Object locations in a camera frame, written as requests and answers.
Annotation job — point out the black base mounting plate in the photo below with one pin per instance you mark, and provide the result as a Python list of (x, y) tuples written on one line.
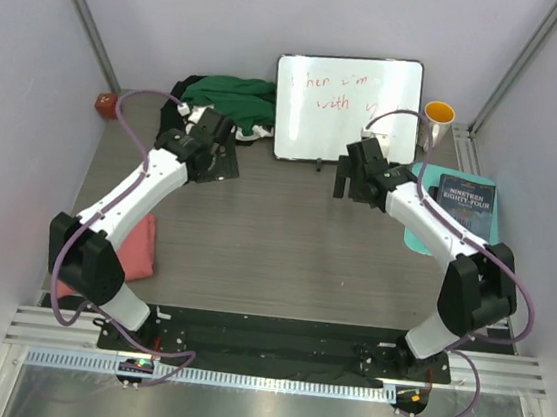
[(280, 347)]

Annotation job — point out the white slotted cable duct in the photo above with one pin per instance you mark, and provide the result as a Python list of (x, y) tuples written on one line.
[(134, 367)]

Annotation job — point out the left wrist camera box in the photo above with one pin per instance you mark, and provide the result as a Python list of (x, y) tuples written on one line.
[(190, 114)]

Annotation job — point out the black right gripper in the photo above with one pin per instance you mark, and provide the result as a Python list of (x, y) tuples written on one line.
[(344, 171)]

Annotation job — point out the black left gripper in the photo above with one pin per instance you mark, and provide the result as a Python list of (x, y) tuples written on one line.
[(225, 166)]

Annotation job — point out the Nineteen Eighty-Four book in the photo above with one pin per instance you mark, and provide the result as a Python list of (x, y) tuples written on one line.
[(470, 204)]

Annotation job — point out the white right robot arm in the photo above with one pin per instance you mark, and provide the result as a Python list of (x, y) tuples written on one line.
[(477, 290)]

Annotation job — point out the white dry-erase board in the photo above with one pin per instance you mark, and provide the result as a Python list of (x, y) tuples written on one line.
[(323, 103)]

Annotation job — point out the small red cube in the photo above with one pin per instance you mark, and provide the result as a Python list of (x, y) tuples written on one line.
[(105, 105)]

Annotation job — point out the aluminium frame rail front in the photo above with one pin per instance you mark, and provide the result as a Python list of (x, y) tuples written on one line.
[(501, 374)]

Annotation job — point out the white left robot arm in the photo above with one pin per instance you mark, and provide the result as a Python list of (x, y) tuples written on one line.
[(83, 248)]

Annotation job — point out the white mug orange inside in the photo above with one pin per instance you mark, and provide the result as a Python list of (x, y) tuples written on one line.
[(440, 117)]

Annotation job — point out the green t-shirt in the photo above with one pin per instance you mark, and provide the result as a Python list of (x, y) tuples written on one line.
[(245, 101)]

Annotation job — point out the folded pink t-shirt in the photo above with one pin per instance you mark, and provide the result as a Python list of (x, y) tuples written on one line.
[(136, 254)]

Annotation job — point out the black t-shirt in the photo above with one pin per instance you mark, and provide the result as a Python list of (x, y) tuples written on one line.
[(170, 118)]

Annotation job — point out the white t-shirt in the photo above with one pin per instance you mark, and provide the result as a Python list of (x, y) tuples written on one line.
[(257, 132)]

